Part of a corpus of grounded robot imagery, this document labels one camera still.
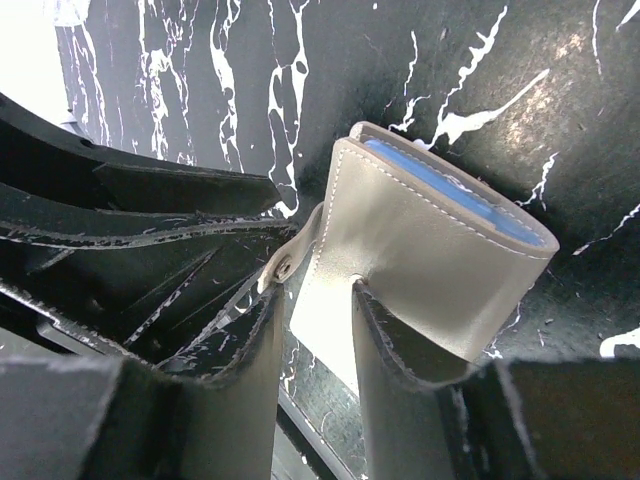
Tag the beige leather card holder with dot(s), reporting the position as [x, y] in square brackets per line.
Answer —
[443, 252]

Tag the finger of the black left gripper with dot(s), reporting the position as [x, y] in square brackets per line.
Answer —
[42, 159]
[128, 283]

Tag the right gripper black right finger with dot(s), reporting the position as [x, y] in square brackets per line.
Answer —
[429, 414]

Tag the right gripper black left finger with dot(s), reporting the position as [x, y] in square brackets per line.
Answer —
[100, 417]

